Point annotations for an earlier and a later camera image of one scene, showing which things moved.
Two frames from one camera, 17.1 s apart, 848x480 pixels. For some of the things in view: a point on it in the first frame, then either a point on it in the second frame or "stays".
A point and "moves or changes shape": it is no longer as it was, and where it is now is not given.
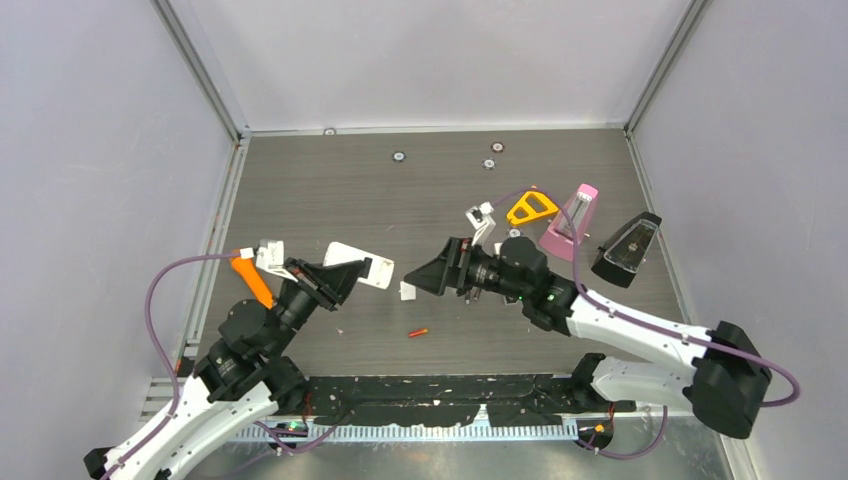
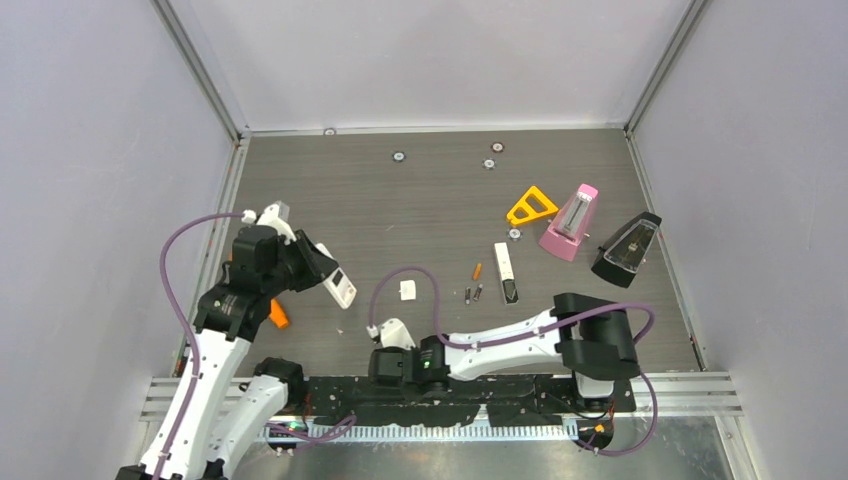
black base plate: [450, 400] stays
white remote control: [381, 270] moves or changes shape
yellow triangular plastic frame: [532, 206] stays
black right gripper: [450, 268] → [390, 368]
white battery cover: [407, 291] stays
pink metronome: [558, 240] stays
